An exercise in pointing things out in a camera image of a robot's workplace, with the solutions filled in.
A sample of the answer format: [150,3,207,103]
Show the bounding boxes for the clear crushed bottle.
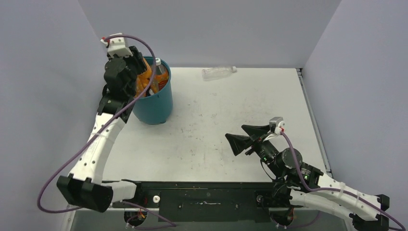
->
[202,66,237,81]

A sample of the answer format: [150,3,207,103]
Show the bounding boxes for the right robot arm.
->
[225,124,391,231]

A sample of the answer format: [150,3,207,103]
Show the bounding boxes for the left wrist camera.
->
[100,37,133,58]

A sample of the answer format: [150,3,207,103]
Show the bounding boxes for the aluminium frame rail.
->
[296,68,332,177]

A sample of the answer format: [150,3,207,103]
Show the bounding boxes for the orange juice bottle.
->
[135,62,152,97]

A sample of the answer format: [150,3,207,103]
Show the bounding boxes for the teal plastic bin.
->
[132,60,173,125]

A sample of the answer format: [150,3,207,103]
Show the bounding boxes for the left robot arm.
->
[56,46,147,212]

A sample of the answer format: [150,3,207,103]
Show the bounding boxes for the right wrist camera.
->
[269,116,285,135]

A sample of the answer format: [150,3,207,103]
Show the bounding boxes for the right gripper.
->
[224,124,283,177]

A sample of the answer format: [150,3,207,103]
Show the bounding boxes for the large orange tea bottle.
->
[150,58,169,94]

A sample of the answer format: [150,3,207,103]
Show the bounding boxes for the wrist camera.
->
[100,37,133,58]
[269,116,285,135]

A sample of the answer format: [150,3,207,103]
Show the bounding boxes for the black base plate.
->
[113,181,293,222]

